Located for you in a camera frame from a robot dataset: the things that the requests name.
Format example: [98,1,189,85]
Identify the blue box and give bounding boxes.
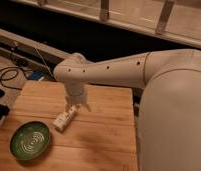
[28,70,44,81]

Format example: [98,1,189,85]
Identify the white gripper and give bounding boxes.
[65,83,91,113]

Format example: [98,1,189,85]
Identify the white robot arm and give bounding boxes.
[54,49,201,171]

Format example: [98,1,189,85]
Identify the green ceramic bowl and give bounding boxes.
[10,121,50,161]

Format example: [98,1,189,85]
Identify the black coiled cable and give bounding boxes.
[0,65,32,90]

